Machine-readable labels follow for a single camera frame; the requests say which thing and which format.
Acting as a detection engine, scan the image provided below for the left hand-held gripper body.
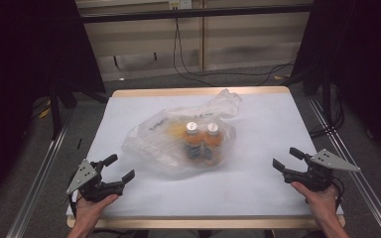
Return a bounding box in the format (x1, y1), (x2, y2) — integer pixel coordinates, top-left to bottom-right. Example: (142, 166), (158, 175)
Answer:
(66, 159), (126, 203)

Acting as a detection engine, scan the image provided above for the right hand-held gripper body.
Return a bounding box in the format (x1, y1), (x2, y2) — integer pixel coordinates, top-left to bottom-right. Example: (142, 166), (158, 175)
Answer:
(282, 148), (361, 192)

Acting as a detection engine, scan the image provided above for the clear plastic bag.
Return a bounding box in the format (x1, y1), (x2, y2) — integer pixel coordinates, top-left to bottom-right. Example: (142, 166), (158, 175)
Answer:
(121, 88), (242, 177)

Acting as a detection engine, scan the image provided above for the yellow-orange drink bottle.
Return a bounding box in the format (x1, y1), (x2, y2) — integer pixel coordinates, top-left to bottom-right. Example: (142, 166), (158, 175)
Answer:
(203, 122), (226, 167)
(183, 121), (206, 167)

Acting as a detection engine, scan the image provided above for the person's right hand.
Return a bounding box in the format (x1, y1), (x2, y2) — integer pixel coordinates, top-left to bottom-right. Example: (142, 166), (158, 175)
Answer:
(291, 180), (340, 225)

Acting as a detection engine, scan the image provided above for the person's left hand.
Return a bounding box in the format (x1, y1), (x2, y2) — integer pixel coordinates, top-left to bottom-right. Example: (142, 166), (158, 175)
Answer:
(73, 193), (120, 229)

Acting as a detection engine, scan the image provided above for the black stand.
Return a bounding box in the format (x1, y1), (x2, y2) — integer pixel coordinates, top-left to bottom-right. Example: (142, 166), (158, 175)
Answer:
(49, 86), (108, 140)

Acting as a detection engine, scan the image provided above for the yellow floor tape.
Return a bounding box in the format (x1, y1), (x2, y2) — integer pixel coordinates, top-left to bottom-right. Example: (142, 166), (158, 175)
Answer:
(39, 98), (53, 120)

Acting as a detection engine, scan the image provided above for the black horizontal bar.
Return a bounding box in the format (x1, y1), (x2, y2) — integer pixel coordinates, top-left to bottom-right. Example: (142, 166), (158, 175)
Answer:
(80, 3), (315, 24)

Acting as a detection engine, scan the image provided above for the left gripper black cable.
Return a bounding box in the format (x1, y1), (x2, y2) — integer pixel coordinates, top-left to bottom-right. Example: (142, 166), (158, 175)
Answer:
(66, 193), (81, 217)

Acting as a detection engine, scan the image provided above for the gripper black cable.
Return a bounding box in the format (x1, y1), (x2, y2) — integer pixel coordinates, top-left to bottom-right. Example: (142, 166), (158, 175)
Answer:
(66, 193), (81, 217)
(330, 177), (346, 211)

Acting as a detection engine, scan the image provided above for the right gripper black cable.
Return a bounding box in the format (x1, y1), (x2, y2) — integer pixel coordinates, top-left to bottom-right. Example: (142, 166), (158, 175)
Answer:
(330, 177), (346, 211)

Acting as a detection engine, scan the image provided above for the metal floor rail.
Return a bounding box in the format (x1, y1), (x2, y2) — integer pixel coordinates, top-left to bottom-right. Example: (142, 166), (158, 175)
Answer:
(307, 95), (381, 238)
(6, 108), (75, 238)

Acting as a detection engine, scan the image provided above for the black floor cable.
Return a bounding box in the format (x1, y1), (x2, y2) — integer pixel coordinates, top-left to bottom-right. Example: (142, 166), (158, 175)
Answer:
(207, 59), (296, 87)

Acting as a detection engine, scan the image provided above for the black hanging cable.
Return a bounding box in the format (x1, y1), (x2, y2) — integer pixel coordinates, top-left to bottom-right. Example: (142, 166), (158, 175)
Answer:
(173, 17), (212, 87)

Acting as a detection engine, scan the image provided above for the white wall socket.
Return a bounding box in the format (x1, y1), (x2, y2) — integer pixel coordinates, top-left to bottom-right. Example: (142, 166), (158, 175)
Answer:
(168, 0), (192, 10)

